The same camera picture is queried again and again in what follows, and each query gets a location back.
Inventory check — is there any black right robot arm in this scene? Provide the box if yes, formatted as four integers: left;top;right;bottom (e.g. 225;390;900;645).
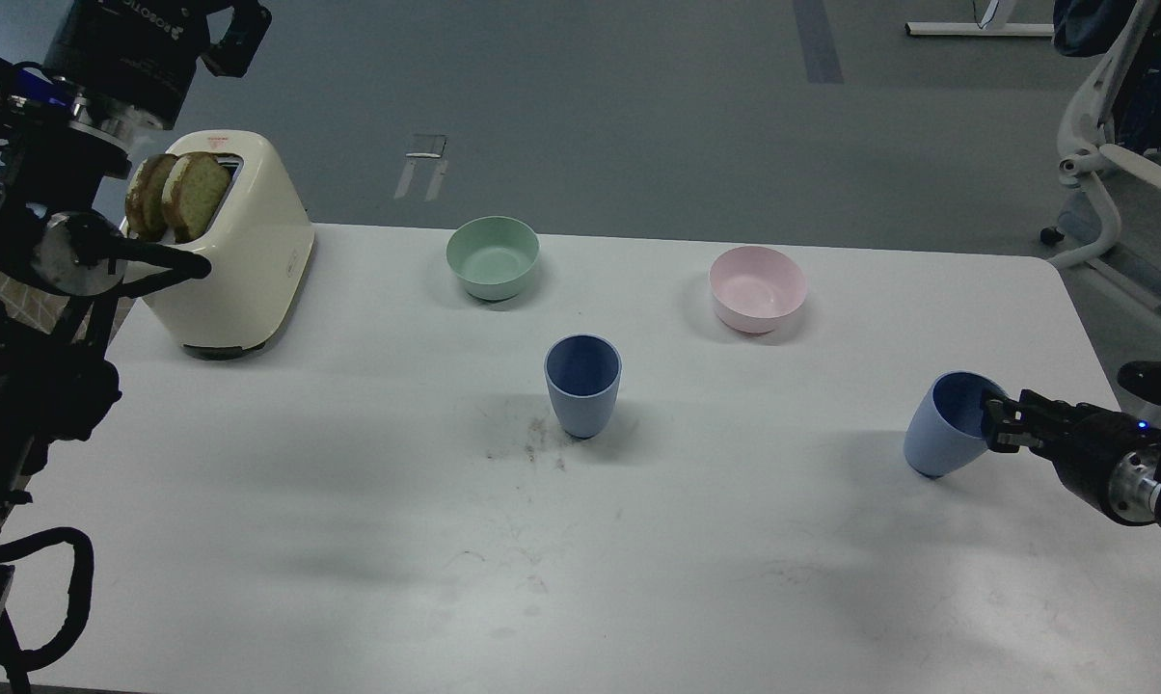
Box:
979;360;1161;527

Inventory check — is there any pink bowl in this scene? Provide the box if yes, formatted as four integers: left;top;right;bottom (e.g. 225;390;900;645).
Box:
707;245;809;335

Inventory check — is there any toast slice right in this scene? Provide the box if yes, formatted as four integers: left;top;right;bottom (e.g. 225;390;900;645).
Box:
161;152;231;243

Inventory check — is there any toast slice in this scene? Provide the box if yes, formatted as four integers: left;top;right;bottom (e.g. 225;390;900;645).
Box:
123;153;178;243
161;152;231;243

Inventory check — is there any white floor bar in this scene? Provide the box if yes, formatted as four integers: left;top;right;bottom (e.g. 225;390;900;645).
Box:
904;21;1053;39

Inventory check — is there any blue cup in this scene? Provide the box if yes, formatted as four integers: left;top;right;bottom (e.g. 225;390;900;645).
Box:
904;373;1007;479
545;334;623;440

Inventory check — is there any checkered beige cloth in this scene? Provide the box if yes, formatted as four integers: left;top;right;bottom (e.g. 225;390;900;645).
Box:
0;272;134;344

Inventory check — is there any green bowl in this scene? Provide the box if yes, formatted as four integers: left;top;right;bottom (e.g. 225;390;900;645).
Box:
445;216;540;302

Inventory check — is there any cream toaster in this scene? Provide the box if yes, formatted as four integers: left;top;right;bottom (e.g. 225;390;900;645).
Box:
144;130;315;360

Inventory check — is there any white office chair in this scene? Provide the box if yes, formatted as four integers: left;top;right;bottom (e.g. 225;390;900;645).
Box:
1039;1;1161;310

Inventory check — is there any toast slice left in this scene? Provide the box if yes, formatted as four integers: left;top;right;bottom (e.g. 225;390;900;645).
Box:
123;153;178;243

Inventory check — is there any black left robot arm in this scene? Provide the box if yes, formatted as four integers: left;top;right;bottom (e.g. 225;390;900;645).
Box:
0;1;272;693

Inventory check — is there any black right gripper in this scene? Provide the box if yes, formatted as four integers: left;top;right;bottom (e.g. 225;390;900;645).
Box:
982;389;1161;516

